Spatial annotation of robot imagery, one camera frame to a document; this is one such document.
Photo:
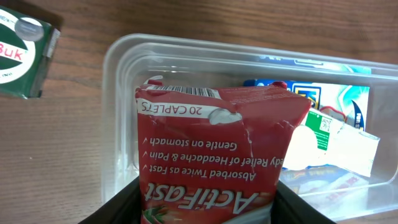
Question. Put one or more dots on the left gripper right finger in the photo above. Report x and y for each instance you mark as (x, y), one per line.
(289, 208)

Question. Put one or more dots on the blue Kool Fever box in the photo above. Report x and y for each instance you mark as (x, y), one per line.
(331, 184)

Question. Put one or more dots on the red ActiFast medicine box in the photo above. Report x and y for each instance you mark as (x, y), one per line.
(213, 155)

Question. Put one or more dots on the clear plastic container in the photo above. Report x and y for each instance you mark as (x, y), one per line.
(139, 59)

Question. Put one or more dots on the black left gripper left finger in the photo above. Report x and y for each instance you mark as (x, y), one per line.
(118, 208)

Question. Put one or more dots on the white green medicine box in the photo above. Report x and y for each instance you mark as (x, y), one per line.
(339, 144)

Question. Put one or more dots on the green round-logo box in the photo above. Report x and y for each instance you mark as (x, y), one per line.
(29, 35)

